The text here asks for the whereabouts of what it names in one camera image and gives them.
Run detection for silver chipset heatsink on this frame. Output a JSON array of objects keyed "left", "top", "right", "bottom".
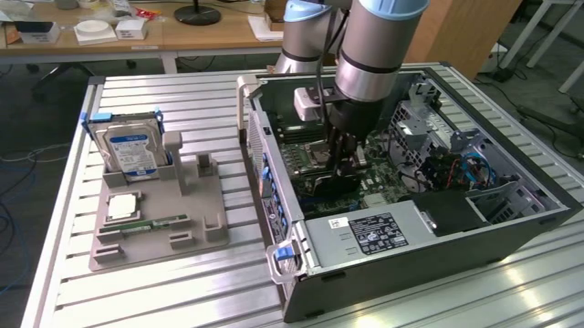
[{"left": 362, "top": 194, "right": 394, "bottom": 210}]

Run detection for white round container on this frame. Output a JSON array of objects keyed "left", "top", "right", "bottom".
[{"left": 74, "top": 19, "right": 119, "bottom": 46}]

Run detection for grey power supply unit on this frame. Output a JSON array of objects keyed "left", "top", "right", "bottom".
[{"left": 304, "top": 200, "right": 436, "bottom": 269}]

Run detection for CPU socket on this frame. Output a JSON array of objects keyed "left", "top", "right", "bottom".
[{"left": 304, "top": 140, "right": 336, "bottom": 172}]

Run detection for black fan shroud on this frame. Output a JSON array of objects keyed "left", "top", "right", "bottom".
[{"left": 416, "top": 190, "right": 485, "bottom": 237}]

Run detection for white table frame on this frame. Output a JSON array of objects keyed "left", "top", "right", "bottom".
[{"left": 499, "top": 0, "right": 584, "bottom": 94}]

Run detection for black round lamp base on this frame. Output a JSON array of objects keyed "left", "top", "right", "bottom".
[{"left": 174, "top": 0, "right": 223, "bottom": 26}]

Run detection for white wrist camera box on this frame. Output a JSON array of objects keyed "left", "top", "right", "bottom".
[{"left": 293, "top": 87, "right": 328, "bottom": 122}]

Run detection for blue floor cable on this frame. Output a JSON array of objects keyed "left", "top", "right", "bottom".
[{"left": 0, "top": 136, "right": 70, "bottom": 295}]

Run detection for silver hard disk blue label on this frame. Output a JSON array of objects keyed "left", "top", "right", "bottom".
[{"left": 91, "top": 119, "right": 162, "bottom": 182}]

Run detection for white paper stack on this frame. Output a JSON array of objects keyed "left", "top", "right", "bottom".
[{"left": 246, "top": 14, "right": 286, "bottom": 42}]

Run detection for silver CPU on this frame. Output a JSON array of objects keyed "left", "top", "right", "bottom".
[{"left": 106, "top": 195, "right": 145, "bottom": 221}]

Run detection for grey parts rack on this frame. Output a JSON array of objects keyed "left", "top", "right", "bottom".
[{"left": 88, "top": 131, "right": 231, "bottom": 273}]

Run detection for green motherboard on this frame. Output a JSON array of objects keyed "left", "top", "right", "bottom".
[{"left": 273, "top": 112, "right": 433, "bottom": 220}]

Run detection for metal disk bay cage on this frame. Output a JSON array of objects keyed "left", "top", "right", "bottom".
[{"left": 394, "top": 81, "right": 460, "bottom": 167}]

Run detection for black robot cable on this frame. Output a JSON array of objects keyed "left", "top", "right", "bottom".
[{"left": 314, "top": 8, "right": 353, "bottom": 137}]

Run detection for black gpu card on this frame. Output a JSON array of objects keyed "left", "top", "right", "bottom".
[{"left": 298, "top": 167, "right": 361, "bottom": 203}]

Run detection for blue disk caddy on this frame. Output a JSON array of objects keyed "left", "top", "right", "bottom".
[{"left": 80, "top": 108, "right": 166, "bottom": 172}]

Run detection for wooden cabinet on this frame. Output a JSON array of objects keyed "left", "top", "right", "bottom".
[{"left": 402, "top": 0, "right": 524, "bottom": 81}]

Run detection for blue wire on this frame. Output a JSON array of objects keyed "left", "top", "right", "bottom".
[{"left": 459, "top": 155, "right": 499, "bottom": 189}]

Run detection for small white carton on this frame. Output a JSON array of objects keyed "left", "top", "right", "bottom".
[{"left": 114, "top": 18, "right": 149, "bottom": 40}]

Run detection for red wire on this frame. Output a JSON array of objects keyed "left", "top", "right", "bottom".
[{"left": 445, "top": 157, "right": 460, "bottom": 188}]

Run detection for black open PC case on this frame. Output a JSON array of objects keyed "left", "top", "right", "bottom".
[{"left": 235, "top": 66, "right": 584, "bottom": 324}]

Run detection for wooden desk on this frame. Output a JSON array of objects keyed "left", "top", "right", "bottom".
[{"left": 0, "top": 0, "right": 293, "bottom": 74}]

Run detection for white box with black label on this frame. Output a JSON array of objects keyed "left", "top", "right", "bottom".
[{"left": 14, "top": 20, "right": 62, "bottom": 45}]

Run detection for green RAM stick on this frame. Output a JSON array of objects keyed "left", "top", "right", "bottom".
[{"left": 100, "top": 214, "right": 190, "bottom": 234}]

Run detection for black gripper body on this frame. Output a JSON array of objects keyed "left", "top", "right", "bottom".
[{"left": 326, "top": 97, "right": 384, "bottom": 143}]

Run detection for black office chair base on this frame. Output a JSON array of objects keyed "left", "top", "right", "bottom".
[{"left": 26, "top": 58, "right": 139, "bottom": 102}]

